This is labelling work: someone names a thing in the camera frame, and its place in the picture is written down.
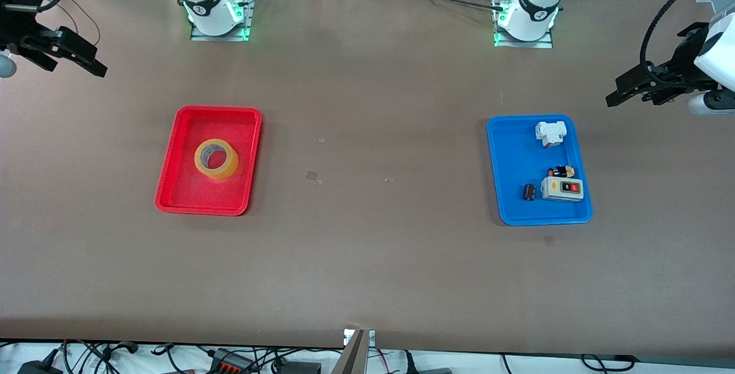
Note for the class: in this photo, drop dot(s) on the metal camera mount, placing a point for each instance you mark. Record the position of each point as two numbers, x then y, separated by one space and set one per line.
353 357

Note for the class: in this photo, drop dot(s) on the small black orange component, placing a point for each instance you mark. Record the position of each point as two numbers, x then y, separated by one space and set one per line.
558 172

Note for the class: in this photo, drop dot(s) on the white circuit breaker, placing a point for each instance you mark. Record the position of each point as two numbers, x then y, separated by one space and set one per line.
548 131

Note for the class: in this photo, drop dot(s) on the small black cylindrical capacitor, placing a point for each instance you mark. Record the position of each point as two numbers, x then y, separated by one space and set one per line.
530 192

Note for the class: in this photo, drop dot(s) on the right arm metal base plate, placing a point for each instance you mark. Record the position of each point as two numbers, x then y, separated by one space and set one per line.
249 18

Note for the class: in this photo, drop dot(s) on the yellow tape roll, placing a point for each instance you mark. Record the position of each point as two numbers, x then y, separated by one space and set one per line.
201 164

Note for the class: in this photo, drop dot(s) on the blue plastic tray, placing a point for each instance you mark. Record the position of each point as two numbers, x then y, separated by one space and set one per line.
517 210

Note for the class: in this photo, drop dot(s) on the red plastic tray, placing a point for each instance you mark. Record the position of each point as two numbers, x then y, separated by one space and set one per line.
209 196

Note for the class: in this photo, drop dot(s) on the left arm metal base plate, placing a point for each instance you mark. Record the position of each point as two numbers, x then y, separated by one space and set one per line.
545 44

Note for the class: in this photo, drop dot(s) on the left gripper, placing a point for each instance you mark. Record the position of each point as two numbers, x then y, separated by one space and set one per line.
684 54

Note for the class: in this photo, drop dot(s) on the black plug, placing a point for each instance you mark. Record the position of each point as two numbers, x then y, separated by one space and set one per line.
409 359

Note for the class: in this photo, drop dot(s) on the black orange power strip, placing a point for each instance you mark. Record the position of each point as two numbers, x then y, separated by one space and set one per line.
229 362

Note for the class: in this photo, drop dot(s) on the black power adapter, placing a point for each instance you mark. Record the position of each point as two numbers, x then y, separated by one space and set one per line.
37 368

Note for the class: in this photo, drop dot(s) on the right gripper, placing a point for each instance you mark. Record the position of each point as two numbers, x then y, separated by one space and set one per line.
16 24

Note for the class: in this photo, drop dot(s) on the grey push-button switch box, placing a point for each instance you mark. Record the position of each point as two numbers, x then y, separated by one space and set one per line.
554 189

